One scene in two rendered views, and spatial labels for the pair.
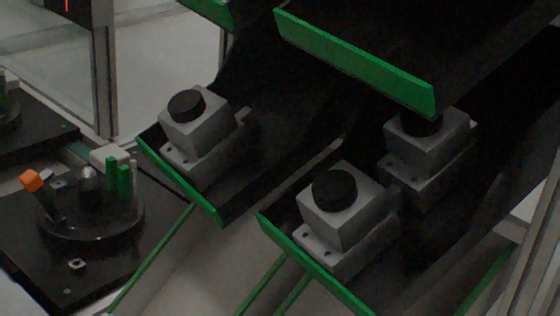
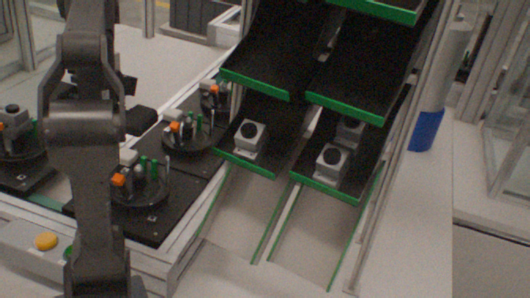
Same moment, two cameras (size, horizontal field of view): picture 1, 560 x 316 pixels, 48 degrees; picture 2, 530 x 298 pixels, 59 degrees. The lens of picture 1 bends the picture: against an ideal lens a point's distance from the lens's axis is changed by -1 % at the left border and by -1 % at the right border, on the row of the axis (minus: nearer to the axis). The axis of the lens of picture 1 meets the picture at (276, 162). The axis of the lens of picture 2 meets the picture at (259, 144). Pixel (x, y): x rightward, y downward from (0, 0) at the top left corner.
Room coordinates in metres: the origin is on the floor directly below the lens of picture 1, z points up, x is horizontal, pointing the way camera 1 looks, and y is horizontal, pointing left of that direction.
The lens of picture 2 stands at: (-0.20, 0.35, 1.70)
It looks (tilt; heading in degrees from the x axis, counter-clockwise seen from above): 33 degrees down; 335
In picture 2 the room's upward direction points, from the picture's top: 9 degrees clockwise
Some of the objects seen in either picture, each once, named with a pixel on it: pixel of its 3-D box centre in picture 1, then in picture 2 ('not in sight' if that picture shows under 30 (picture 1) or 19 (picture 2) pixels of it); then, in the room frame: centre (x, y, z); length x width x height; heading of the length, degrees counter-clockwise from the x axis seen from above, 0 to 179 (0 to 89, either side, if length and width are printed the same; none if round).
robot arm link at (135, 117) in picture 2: not in sight; (97, 91); (0.49, 0.32, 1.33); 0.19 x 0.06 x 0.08; 50
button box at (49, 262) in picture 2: not in sight; (47, 252); (0.57, 0.44, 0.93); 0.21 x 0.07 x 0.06; 51
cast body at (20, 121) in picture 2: not in sight; (17, 117); (0.90, 0.49, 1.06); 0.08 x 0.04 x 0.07; 140
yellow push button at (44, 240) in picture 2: not in sight; (46, 242); (0.57, 0.44, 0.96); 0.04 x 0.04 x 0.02
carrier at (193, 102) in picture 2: not in sight; (223, 94); (1.05, -0.07, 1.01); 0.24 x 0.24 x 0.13; 51
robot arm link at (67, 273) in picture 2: not in sight; (97, 280); (0.28, 0.35, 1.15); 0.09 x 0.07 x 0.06; 84
